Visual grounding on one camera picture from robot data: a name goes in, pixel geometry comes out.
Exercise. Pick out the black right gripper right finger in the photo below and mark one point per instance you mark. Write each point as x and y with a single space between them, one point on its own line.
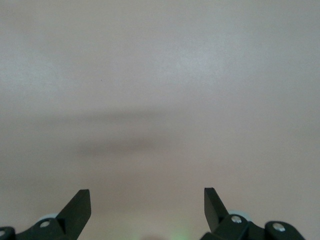
220 215

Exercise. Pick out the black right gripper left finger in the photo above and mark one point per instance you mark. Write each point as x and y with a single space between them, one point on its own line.
72 215

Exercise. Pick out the brown table cover mat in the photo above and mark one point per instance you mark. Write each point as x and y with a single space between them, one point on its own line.
150 87

